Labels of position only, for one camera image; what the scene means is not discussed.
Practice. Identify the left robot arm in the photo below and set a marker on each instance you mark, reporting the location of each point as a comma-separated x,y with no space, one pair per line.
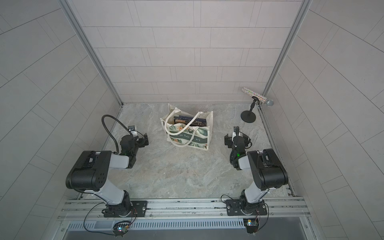
89,175

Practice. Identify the left circuit board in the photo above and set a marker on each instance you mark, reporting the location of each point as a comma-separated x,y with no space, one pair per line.
121,228

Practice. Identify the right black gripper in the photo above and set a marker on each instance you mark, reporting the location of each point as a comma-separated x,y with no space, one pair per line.
228,139

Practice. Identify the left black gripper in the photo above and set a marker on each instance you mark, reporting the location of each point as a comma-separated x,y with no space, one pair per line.
141,141

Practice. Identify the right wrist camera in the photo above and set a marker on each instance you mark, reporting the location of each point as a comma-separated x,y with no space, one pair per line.
236,132

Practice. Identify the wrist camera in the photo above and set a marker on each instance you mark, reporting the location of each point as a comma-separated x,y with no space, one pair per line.
133,131
236,132

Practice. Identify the floral canvas tote bag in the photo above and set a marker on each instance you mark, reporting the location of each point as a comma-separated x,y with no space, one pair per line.
181,135

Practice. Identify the aluminium mounting rail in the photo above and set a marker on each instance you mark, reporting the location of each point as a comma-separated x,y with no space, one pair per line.
178,214

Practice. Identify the black microphone stand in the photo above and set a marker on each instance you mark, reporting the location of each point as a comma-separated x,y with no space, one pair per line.
249,116

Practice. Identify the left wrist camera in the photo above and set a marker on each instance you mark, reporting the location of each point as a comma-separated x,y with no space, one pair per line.
133,131

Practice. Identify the circuit board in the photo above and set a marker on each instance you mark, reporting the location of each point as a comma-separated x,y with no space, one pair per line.
251,225
121,228

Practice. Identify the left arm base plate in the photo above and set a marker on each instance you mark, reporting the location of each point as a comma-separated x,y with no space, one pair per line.
132,210

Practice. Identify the stack of blue books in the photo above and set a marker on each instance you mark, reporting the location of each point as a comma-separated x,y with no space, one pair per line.
198,122

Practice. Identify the right circuit board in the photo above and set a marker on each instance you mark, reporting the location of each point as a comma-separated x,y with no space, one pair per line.
251,225

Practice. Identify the glitter microphone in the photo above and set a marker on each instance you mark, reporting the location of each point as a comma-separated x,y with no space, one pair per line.
262,99

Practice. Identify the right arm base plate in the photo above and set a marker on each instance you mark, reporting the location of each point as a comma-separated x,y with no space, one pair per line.
243,208

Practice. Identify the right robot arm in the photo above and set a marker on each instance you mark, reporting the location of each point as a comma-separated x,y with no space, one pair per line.
267,170

